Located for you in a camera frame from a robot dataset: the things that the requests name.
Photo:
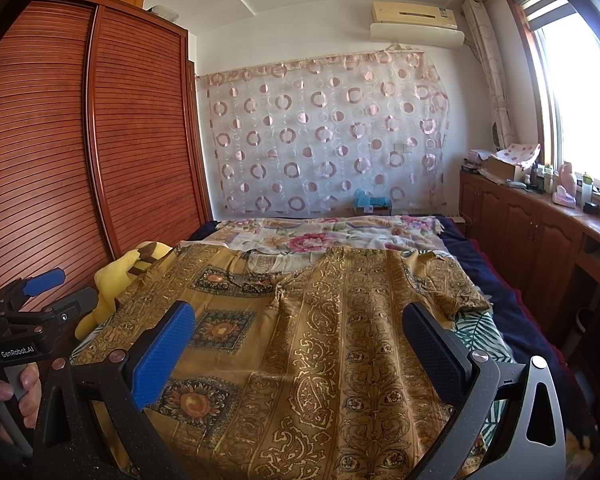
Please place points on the red-brown wooden wardrobe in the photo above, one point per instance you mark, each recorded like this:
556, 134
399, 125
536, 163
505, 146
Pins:
99, 141

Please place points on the beige window curtain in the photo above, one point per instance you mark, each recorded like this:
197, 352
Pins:
483, 34

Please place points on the blue toy on bed end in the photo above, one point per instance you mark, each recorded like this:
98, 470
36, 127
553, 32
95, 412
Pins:
366, 205

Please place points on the palm-leaf print sheet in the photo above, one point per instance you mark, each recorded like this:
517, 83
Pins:
477, 331

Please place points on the window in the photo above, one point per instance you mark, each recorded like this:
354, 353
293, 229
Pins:
565, 55

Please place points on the circle-patterned sheer curtain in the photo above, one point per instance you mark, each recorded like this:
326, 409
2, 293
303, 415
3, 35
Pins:
301, 138

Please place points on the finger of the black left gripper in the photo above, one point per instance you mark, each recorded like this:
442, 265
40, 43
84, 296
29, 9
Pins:
76, 305

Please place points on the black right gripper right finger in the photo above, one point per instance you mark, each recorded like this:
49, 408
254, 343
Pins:
529, 441

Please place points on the cardboard box with paper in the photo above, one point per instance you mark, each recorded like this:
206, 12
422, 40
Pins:
513, 162

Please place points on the yellow pikachu plush toy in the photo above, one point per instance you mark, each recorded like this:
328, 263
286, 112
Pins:
115, 278

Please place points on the wooden sideboard cabinet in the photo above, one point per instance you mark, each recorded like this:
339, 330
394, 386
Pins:
550, 253

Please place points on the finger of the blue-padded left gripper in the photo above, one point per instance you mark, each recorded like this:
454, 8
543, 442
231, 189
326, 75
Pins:
44, 282

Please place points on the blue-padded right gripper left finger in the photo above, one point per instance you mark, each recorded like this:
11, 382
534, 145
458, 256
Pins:
69, 442

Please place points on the person's left hand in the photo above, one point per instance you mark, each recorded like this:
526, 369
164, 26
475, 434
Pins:
29, 404

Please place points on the dark blue blanket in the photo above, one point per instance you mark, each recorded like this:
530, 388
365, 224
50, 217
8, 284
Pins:
515, 322

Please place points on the pink figurine on sideboard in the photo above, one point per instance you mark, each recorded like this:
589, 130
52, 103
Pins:
566, 190

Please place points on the wall air conditioner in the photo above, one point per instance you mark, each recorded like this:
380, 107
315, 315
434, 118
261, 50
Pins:
415, 23

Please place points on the golden patterned garment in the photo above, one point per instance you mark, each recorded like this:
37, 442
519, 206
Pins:
304, 375

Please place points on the floral bed quilt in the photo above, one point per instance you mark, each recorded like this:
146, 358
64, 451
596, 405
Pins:
298, 236

